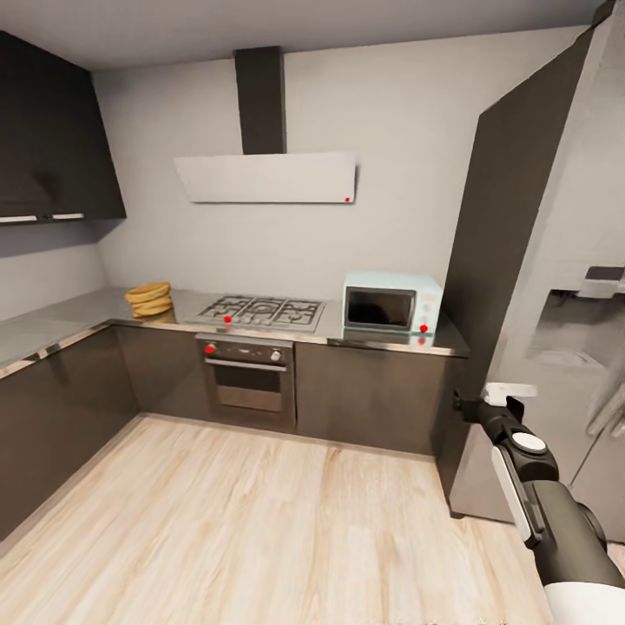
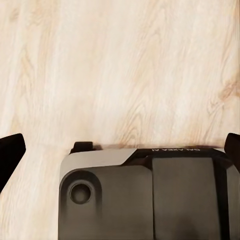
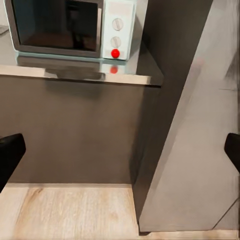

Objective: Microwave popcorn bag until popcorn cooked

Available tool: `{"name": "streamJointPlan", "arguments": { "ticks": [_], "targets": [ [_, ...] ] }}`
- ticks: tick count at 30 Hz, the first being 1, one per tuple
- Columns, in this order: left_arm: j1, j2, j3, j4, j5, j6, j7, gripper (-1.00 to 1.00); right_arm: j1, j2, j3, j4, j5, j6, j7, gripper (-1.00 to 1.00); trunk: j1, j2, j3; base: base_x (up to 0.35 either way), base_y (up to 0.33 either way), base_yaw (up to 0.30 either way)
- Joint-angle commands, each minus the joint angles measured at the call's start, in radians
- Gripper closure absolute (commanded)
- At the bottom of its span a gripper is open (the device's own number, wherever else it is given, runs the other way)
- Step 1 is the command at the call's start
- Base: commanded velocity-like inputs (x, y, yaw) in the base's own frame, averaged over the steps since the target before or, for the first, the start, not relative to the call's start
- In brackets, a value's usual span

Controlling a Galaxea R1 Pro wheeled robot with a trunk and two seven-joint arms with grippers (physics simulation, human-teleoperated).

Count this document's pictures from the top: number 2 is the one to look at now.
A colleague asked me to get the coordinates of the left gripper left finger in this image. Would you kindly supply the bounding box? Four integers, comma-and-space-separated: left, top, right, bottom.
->
0, 133, 26, 193

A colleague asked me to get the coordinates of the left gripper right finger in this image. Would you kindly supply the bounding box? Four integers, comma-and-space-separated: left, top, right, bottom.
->
224, 133, 240, 173

